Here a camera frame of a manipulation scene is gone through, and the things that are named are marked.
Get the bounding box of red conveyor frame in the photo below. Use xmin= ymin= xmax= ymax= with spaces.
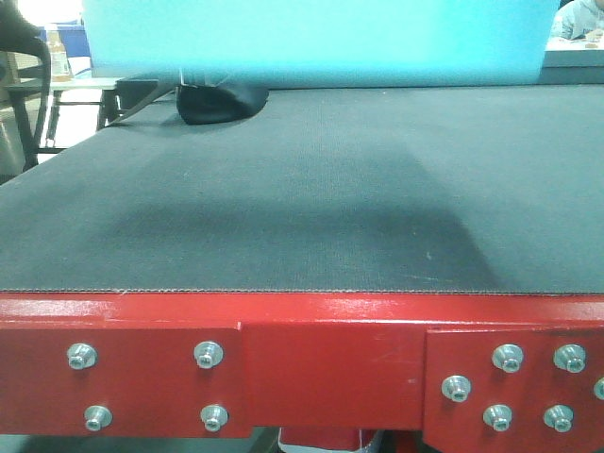
xmin=1 ymin=293 xmax=603 ymax=452

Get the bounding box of light blue plastic bin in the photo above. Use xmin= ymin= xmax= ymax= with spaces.
xmin=83 ymin=1 xmax=558 ymax=88

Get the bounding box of blue crate on table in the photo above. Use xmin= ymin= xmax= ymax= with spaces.
xmin=41 ymin=23 xmax=92 ymax=77

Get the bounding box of seated person in grey hoodie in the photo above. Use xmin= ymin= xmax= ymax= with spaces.
xmin=549 ymin=0 xmax=603 ymax=41

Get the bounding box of white side table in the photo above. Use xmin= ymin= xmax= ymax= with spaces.
xmin=4 ymin=75 xmax=124 ymax=155

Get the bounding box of dark conveyor belt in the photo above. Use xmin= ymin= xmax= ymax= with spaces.
xmin=1 ymin=86 xmax=603 ymax=294

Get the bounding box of black backpack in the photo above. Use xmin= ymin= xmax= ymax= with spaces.
xmin=109 ymin=73 xmax=270 ymax=126

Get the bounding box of plastic drink bottle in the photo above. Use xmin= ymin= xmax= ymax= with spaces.
xmin=44 ymin=24 xmax=72 ymax=82

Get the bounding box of black office chair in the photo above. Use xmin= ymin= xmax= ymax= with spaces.
xmin=1 ymin=1 xmax=51 ymax=171

